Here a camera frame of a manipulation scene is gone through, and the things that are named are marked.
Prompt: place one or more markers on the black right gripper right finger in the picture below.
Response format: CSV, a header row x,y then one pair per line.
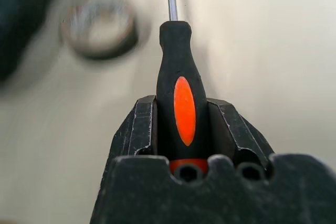
x,y
236,127

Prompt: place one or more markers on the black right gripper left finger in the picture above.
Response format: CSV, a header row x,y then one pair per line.
x,y
134,132

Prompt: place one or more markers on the black and orange screwdriver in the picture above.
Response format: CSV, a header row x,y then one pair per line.
x,y
181,82

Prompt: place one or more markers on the black tool case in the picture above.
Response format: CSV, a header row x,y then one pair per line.
x,y
18,19

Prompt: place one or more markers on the black electrical tape roll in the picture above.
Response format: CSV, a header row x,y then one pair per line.
x,y
102,24

